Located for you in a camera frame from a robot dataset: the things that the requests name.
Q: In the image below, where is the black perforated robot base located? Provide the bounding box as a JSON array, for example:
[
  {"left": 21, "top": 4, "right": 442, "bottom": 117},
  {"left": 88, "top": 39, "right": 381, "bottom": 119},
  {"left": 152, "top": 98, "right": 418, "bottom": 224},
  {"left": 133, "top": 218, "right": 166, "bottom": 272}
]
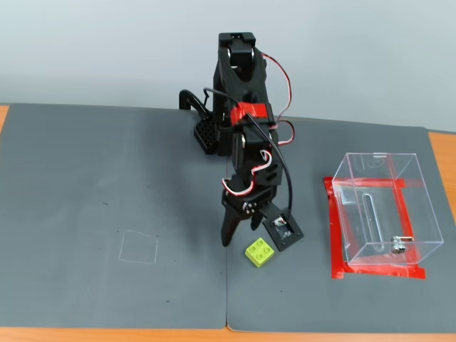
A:
[{"left": 193, "top": 117, "right": 219, "bottom": 156}]

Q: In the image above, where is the green lego block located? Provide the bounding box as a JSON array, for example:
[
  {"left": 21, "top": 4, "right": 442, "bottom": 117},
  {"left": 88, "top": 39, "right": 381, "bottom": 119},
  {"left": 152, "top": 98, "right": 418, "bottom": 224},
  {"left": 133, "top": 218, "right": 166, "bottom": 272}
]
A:
[{"left": 244, "top": 236, "right": 276, "bottom": 268}]

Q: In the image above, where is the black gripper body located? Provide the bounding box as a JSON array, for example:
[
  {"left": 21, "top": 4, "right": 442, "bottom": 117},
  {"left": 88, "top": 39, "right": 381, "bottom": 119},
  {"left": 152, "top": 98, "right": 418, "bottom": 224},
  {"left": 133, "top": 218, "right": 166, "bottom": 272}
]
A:
[{"left": 221, "top": 177, "right": 281, "bottom": 217}]

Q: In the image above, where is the red tape strip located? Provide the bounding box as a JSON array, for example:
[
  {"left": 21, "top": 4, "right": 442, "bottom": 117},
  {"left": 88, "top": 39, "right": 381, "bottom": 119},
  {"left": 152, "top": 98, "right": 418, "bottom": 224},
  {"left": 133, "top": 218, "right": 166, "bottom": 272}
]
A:
[
  {"left": 323, "top": 177, "right": 427, "bottom": 190},
  {"left": 331, "top": 261, "right": 428, "bottom": 281},
  {"left": 393, "top": 180, "right": 423, "bottom": 266},
  {"left": 323, "top": 177, "right": 345, "bottom": 281}
]

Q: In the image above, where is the short red white servo wire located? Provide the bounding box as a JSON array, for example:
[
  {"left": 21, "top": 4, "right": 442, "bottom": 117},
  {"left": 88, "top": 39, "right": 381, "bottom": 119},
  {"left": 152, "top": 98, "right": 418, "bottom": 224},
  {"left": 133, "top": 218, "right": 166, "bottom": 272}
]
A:
[{"left": 221, "top": 149, "right": 274, "bottom": 197}]

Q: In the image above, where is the grey mat with chalk square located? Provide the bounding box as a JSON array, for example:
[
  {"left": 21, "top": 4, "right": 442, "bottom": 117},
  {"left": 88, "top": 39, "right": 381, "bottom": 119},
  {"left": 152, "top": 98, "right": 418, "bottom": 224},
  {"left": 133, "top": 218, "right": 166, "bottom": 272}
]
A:
[{"left": 0, "top": 103, "right": 229, "bottom": 329}]

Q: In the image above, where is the black camera cable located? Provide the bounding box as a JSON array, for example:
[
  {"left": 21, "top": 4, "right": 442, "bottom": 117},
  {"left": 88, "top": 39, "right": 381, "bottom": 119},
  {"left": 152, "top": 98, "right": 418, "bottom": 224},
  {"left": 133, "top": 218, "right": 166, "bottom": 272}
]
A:
[{"left": 202, "top": 87, "right": 294, "bottom": 219}]

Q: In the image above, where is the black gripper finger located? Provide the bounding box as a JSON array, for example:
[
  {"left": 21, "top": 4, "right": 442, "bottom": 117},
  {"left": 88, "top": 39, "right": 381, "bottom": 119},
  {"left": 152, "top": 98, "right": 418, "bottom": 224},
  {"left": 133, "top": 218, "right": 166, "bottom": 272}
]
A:
[
  {"left": 249, "top": 209, "right": 267, "bottom": 231},
  {"left": 220, "top": 199, "right": 251, "bottom": 248}
]

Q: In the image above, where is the grey mat with red tape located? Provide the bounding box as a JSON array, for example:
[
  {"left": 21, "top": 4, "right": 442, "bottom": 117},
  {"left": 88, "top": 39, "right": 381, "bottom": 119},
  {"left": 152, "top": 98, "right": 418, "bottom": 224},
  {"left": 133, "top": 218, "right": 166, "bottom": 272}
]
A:
[{"left": 226, "top": 114, "right": 456, "bottom": 333}]

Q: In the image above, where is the silver metal box latch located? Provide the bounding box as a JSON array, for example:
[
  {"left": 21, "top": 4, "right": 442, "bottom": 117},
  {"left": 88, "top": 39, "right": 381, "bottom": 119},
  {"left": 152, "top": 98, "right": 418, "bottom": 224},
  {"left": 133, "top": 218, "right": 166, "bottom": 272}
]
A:
[{"left": 390, "top": 236, "right": 415, "bottom": 254}]

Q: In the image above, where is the long red white servo wire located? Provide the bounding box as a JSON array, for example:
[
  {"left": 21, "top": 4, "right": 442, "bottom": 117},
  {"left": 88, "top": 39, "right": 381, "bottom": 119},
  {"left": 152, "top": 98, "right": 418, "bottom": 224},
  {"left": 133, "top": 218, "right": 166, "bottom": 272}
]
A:
[{"left": 259, "top": 52, "right": 297, "bottom": 146}]

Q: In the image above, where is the transparent plastic box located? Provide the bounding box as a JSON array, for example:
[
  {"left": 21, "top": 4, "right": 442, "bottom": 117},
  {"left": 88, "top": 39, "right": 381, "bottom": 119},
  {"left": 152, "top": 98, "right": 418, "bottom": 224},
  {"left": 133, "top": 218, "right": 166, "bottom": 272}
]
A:
[{"left": 331, "top": 152, "right": 445, "bottom": 266}]

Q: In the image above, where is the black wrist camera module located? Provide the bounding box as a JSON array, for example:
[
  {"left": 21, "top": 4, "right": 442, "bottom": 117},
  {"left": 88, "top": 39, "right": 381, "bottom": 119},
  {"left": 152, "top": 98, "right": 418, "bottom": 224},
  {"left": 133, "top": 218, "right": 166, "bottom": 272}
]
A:
[{"left": 261, "top": 205, "right": 306, "bottom": 253}]

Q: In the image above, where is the red tape wrap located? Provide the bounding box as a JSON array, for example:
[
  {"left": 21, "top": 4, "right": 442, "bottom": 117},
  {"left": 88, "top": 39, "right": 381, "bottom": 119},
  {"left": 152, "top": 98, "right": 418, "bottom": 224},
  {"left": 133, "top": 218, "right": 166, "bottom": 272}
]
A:
[{"left": 229, "top": 102, "right": 274, "bottom": 126}]

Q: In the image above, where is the black table clamp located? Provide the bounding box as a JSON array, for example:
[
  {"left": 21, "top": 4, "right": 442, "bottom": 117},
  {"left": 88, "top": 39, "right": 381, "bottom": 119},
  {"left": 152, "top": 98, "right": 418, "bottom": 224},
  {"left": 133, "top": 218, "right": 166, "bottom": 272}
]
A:
[{"left": 178, "top": 88, "right": 211, "bottom": 120}]

